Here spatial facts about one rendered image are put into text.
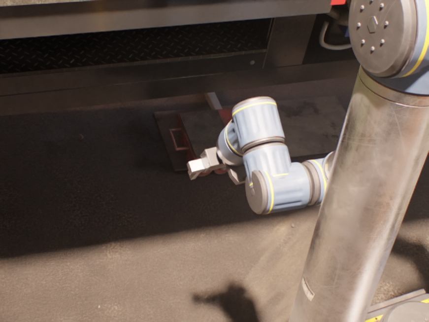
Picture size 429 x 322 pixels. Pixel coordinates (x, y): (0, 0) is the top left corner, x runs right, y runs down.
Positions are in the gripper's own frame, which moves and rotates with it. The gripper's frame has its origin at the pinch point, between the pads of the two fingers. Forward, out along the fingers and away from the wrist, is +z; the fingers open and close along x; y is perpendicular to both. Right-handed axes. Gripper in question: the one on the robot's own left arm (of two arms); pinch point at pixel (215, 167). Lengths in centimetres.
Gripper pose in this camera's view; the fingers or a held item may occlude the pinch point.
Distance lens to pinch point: 201.6
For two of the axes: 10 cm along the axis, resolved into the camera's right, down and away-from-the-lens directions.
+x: -9.0, 2.2, -3.7
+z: -3.0, 3.0, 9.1
